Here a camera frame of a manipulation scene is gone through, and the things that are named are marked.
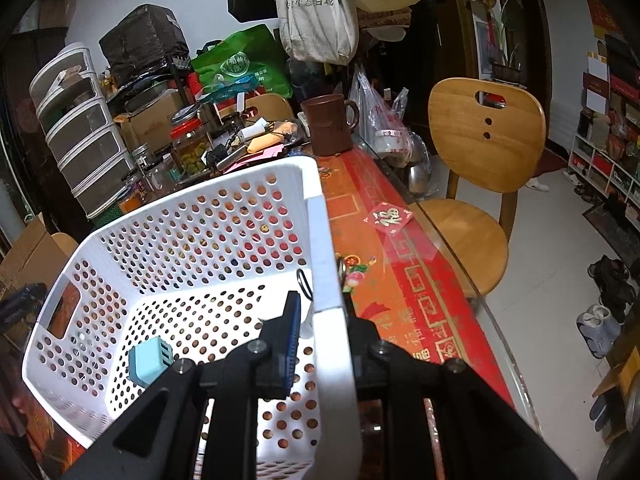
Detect cardboard box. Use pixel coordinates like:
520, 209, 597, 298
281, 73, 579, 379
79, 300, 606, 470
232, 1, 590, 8
0, 212, 78, 301

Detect grey slippers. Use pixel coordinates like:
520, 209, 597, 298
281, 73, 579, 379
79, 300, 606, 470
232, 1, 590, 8
576, 305, 623, 360

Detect green shopping bag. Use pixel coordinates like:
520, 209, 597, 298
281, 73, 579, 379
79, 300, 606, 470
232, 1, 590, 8
191, 24, 293, 101

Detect beige canvas tote bag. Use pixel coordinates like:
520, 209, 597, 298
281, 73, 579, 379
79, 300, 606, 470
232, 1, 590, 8
269, 0, 359, 66

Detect white plastic drawer tower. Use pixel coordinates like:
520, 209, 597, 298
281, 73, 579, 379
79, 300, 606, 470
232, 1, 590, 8
29, 41, 137, 221

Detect white storage shelf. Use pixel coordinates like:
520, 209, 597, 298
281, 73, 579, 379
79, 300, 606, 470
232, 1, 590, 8
567, 35, 640, 201

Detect wooden chair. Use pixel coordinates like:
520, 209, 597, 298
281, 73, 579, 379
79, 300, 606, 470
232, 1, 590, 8
410, 77, 547, 300

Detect black wrapped box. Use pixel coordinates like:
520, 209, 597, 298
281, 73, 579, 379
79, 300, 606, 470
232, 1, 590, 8
98, 4, 190, 86

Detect potted plant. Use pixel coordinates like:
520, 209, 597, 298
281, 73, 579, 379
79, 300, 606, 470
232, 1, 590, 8
487, 0, 526, 86

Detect clear plastic bag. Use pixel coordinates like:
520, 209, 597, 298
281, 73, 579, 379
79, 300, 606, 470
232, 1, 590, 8
347, 64, 413, 156

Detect red paper sticker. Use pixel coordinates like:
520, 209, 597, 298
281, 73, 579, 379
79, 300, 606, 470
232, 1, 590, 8
362, 201, 416, 233

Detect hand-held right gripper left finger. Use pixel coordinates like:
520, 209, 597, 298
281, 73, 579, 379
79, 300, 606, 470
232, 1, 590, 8
64, 290, 304, 480

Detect glass jar orange contents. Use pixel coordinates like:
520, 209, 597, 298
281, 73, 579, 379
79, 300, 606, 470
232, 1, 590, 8
117, 172, 153, 215

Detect white perforated plastic basket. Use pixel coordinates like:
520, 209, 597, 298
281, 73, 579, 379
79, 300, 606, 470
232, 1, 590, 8
22, 156, 363, 480

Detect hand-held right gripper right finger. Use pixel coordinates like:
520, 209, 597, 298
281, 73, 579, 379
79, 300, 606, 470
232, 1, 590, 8
343, 287, 576, 480

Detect red patterned table cover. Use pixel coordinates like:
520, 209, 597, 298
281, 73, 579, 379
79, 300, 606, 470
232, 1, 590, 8
320, 145, 516, 411

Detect light blue plug adapter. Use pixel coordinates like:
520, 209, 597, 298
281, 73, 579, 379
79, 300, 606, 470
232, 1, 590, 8
128, 338, 176, 389

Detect brown clay mug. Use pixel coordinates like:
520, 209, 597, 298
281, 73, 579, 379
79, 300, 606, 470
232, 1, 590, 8
300, 94, 361, 157

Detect glass jar with red lid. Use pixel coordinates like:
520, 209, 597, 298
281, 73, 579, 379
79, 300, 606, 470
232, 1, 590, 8
170, 120, 213, 178

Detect black shoes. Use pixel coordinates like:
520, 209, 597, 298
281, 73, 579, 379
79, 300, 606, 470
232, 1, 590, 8
587, 255, 637, 323

